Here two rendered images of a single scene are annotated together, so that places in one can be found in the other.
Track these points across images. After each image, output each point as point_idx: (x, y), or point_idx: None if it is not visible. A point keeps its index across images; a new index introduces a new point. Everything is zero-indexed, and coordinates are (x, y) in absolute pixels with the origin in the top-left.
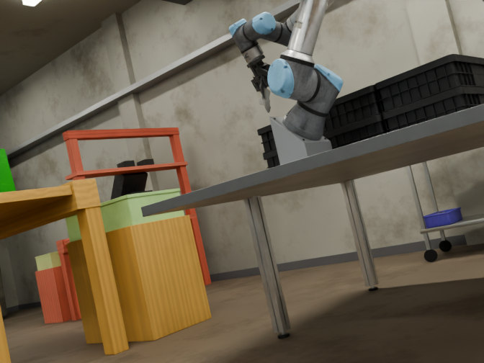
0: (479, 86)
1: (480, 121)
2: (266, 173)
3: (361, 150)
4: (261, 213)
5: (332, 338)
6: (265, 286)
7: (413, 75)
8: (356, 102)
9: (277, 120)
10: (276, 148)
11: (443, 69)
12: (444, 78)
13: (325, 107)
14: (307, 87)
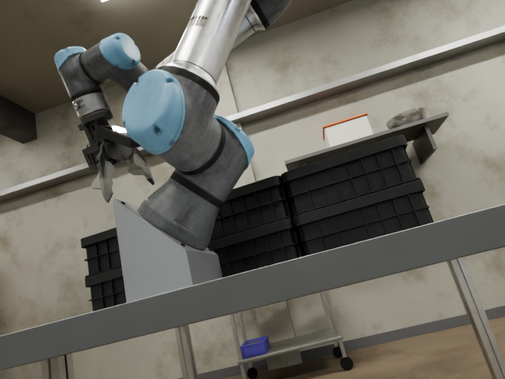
0: None
1: None
2: (95, 324)
3: (391, 259)
4: (68, 375)
5: None
6: None
7: (346, 162)
8: (249, 200)
9: (128, 207)
10: (109, 268)
11: (390, 156)
12: (393, 168)
13: (224, 189)
14: (206, 137)
